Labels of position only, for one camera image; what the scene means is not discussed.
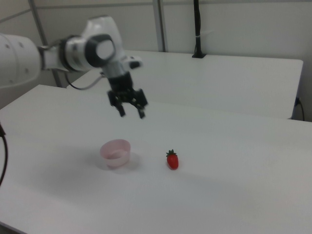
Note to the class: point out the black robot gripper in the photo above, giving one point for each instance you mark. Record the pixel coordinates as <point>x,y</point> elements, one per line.
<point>122,89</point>

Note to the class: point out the red toy strawberry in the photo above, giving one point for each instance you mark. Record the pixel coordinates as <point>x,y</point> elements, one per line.
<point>173,161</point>

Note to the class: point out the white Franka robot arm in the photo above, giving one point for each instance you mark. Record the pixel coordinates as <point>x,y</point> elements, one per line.
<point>14,61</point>

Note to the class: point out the pink plastic bowl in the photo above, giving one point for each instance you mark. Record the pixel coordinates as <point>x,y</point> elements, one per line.
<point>117,159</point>

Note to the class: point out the black pole with base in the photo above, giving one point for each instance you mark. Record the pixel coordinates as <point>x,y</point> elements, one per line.
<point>198,29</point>

